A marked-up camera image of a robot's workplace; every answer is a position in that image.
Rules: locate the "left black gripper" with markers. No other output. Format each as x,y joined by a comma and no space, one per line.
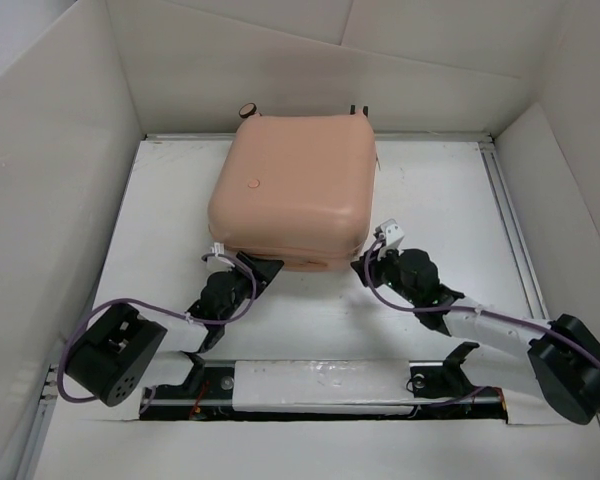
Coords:
263,269

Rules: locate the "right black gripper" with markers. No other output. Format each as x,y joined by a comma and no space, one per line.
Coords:
373,263

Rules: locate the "pink hard-shell suitcase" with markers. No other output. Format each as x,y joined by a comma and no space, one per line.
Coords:
297,188

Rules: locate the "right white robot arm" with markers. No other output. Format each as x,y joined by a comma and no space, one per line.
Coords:
555,360

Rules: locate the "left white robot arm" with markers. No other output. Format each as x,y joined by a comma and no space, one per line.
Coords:
127,344

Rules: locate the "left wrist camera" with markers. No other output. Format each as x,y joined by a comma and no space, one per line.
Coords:
216,256

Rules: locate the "white padded base rail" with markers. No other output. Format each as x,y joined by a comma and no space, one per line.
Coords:
338,387

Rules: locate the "aluminium frame rail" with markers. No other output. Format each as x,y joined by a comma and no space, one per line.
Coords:
513,232

